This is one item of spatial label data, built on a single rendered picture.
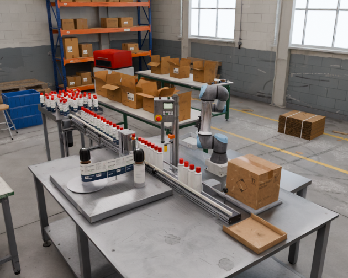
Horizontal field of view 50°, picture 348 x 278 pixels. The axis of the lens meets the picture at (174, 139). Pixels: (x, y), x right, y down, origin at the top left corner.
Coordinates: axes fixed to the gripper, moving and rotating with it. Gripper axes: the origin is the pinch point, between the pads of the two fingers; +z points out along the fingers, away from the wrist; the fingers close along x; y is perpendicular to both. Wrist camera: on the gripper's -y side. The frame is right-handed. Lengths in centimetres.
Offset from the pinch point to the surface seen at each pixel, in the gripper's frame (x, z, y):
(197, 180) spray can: 61, 18, -72
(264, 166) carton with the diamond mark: 31, -4, -102
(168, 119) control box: 60, -16, -22
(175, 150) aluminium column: 47, 9, -25
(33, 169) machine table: 132, 56, 57
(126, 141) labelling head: 72, 14, 14
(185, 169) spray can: 63, 14, -59
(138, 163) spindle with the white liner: 90, 18, -36
